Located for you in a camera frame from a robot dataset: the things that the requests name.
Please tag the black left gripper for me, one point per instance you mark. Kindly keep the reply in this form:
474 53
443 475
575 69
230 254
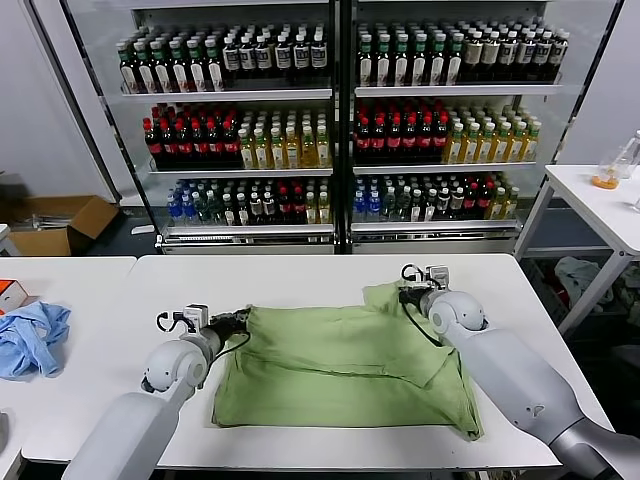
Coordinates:
230 324

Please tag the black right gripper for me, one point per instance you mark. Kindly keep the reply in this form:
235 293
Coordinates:
412 295

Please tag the light green polo shirt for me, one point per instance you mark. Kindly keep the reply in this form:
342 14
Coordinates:
325 380

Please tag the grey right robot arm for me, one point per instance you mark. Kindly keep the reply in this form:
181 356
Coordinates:
510 380

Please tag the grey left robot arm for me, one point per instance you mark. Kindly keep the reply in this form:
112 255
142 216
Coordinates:
165 370

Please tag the metal shelf with bottled drinks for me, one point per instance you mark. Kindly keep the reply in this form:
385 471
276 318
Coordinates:
435 235

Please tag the glass door beverage cabinet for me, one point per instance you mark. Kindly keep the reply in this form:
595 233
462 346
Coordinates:
240 235

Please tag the white paper scrap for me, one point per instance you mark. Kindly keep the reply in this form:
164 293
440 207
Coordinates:
142 231

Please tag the grey crumpled cloth pile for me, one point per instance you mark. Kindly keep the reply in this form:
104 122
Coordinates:
580 277

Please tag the white side table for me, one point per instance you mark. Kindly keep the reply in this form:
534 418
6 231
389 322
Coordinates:
590 200

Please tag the open cardboard box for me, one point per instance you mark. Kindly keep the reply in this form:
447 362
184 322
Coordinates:
50 240

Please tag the crumpled light blue cloth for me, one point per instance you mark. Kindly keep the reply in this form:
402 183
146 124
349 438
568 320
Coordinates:
30 340

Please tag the beaker with orange liquid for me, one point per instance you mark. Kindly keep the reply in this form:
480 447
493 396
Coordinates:
605 181

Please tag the orange and white box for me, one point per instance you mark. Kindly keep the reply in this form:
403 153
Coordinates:
10 295

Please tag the clear plastic bottle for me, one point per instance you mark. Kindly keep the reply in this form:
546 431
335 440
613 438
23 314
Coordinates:
631 155

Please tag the grey round object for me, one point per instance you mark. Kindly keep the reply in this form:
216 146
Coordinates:
4 432

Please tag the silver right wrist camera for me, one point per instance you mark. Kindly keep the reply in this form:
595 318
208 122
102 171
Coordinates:
436 277

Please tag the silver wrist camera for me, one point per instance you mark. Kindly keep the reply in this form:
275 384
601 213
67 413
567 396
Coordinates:
436 277
196 316

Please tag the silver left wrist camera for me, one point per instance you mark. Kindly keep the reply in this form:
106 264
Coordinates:
196 316

